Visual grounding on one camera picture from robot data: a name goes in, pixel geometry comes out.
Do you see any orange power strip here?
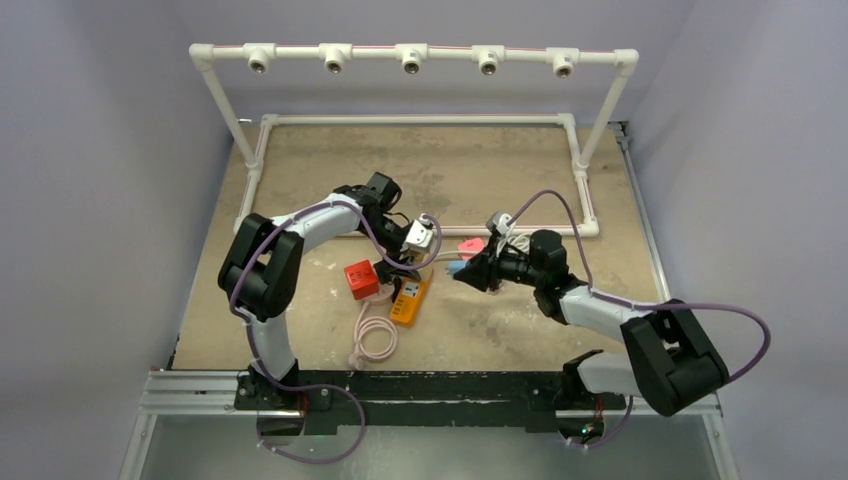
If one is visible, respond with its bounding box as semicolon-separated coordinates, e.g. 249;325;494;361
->
389;249;461;327

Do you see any red cube socket adapter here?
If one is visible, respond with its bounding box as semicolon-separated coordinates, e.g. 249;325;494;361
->
343;260;380;300

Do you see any blue square charger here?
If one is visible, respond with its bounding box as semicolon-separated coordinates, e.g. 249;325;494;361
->
446;260;466;277

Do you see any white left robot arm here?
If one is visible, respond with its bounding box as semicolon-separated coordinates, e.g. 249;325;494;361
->
217;172;418;409

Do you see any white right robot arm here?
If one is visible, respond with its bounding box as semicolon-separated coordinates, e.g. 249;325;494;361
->
453;230;730;417

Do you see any pink square charger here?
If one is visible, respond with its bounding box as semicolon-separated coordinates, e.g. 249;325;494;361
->
457;238;486;261

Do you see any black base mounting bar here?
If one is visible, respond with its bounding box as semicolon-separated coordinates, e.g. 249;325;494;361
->
234;368;626;438

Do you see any white PVC pipe frame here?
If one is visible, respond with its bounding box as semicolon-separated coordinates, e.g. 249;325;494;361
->
188;42;641;240

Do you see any aluminium rail frame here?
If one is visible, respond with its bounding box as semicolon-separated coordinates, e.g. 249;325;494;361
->
122;125;736;479

